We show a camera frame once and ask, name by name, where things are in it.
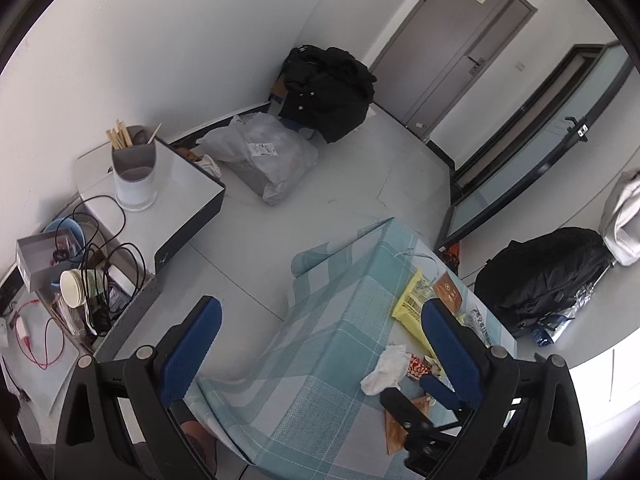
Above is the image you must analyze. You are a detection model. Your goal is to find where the white grey hanging garment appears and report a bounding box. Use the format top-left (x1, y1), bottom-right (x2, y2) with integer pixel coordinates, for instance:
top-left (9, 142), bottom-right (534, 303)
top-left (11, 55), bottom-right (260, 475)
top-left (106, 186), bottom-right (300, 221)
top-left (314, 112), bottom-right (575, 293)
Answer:
top-left (597, 170), bottom-right (640, 267)

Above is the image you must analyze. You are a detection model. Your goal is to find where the grey plastic parcel bag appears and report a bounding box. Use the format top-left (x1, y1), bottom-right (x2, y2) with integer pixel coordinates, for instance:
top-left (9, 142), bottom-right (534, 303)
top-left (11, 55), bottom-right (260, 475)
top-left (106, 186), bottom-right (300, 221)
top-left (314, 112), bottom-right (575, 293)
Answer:
top-left (197, 112), bottom-right (320, 206)

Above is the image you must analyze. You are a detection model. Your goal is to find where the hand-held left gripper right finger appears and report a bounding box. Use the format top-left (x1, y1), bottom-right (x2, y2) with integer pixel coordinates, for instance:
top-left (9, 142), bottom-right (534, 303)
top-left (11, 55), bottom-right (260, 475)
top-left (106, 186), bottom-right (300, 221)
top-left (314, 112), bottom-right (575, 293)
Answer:
top-left (420, 299), bottom-right (588, 480)

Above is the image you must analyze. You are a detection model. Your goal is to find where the blue bowl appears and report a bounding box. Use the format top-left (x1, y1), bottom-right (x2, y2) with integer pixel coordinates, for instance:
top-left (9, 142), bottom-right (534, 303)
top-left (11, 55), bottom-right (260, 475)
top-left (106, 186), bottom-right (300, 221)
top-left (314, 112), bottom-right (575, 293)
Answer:
top-left (42, 218), bottom-right (85, 261)

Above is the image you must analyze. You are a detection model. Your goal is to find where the white tissue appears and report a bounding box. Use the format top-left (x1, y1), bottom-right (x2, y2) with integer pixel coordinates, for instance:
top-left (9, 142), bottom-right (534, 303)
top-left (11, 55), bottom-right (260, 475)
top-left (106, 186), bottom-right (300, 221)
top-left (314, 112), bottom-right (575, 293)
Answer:
top-left (360, 344), bottom-right (412, 396)

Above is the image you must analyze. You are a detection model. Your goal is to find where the brown square sachet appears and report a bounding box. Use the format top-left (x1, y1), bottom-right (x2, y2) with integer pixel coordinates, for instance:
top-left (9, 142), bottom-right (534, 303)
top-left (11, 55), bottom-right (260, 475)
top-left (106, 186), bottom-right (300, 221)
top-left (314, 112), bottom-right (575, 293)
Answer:
top-left (431, 272), bottom-right (467, 316)

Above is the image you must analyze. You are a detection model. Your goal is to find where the black jacket pile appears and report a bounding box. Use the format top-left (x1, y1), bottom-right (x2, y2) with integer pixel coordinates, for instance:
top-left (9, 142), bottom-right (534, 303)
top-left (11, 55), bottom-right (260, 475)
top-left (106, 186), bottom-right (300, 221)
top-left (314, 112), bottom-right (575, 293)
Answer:
top-left (276, 46), bottom-right (377, 145)

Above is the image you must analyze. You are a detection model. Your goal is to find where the grey room door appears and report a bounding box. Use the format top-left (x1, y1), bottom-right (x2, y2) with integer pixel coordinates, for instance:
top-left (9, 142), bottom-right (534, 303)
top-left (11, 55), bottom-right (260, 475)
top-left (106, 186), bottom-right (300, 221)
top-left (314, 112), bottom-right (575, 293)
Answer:
top-left (369, 0), bottom-right (538, 142)

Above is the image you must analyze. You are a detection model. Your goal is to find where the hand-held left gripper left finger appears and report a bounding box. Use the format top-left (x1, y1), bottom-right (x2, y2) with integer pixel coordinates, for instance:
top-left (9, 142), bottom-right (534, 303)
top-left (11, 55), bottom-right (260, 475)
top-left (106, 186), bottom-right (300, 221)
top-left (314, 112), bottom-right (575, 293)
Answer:
top-left (52, 296), bottom-right (223, 480)

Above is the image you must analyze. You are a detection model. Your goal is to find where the black backpack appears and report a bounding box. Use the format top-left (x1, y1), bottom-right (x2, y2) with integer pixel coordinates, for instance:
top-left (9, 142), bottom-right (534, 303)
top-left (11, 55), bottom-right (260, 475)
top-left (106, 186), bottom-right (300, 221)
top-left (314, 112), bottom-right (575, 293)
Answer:
top-left (472, 226), bottom-right (613, 338)

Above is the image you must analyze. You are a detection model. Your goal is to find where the red snack wrapper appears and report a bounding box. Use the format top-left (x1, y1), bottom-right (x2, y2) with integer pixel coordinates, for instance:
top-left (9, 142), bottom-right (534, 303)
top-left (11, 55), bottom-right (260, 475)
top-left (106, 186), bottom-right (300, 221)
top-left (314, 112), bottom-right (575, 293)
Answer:
top-left (404, 353), bottom-right (435, 382)

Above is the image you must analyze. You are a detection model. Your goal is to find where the brown paper wrapper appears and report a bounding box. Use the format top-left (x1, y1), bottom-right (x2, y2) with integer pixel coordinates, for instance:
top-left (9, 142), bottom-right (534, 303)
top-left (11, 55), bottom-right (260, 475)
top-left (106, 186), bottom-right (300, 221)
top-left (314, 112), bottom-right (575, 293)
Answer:
top-left (382, 394), bottom-right (432, 457)

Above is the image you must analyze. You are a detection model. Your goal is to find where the teal checked tablecloth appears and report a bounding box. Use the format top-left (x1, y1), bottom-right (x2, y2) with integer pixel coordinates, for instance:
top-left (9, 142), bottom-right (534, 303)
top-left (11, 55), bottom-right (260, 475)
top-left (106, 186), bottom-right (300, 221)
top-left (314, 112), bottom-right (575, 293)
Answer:
top-left (197, 217), bottom-right (518, 480)

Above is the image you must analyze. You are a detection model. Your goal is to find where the small grey cardboard box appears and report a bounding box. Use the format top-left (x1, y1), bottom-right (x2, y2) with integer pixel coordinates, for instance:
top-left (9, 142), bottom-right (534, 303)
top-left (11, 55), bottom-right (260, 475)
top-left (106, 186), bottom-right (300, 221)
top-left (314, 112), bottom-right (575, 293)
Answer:
top-left (16, 232), bottom-right (83, 293)

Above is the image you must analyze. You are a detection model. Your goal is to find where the yellow wrapper with barcode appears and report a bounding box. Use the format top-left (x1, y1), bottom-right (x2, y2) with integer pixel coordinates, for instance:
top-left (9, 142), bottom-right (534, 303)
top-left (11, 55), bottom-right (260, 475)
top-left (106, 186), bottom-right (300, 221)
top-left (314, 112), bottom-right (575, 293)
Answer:
top-left (391, 266), bottom-right (437, 322)

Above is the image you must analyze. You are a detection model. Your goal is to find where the red cable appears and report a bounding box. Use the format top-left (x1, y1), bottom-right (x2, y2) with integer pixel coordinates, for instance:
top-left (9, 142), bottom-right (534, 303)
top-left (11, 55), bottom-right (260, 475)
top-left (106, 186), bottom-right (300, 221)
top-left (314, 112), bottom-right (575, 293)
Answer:
top-left (9, 299), bottom-right (68, 371)

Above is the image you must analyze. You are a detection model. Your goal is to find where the stack of paper cups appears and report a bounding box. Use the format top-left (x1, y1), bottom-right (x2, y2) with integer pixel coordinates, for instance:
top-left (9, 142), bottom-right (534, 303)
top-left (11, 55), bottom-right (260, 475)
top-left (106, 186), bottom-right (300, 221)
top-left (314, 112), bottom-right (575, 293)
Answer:
top-left (60, 268), bottom-right (103, 310)

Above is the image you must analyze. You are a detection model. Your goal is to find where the white box with dark sides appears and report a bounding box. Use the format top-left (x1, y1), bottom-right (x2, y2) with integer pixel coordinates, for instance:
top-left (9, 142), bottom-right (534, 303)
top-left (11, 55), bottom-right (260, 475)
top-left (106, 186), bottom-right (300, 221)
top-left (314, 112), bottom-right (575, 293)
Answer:
top-left (74, 137), bottom-right (227, 276)

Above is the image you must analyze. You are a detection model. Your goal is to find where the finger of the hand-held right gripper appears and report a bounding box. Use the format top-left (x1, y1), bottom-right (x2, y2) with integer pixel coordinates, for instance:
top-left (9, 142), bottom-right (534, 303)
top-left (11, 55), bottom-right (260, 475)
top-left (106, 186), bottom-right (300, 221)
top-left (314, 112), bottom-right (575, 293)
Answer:
top-left (379, 388), bottom-right (437, 437)
top-left (419, 374), bottom-right (462, 412)

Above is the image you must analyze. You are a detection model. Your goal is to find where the silver folded umbrella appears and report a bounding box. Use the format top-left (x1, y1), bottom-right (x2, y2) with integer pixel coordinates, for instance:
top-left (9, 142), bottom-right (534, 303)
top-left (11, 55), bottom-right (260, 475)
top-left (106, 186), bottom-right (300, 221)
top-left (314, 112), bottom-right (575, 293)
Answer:
top-left (530, 282), bottom-right (596, 347)

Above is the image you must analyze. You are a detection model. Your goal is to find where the black framed glass door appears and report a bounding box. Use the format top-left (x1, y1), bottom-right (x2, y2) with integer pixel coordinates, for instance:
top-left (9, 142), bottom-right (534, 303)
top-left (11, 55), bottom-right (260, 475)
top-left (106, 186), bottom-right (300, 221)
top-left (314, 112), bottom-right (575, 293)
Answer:
top-left (434, 42), bottom-right (635, 253)

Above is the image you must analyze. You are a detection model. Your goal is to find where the grey white chopstick holder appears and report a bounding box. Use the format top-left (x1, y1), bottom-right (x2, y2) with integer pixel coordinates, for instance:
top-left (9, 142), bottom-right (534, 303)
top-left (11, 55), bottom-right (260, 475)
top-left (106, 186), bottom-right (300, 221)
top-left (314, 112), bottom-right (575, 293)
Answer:
top-left (111, 125), bottom-right (159, 212)

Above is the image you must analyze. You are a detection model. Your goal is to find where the bundle of wooden chopsticks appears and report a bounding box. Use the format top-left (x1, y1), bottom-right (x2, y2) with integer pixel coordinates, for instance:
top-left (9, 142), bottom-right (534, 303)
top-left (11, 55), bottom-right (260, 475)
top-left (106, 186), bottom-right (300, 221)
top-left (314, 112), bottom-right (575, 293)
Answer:
top-left (105, 119), bottom-right (163, 151)

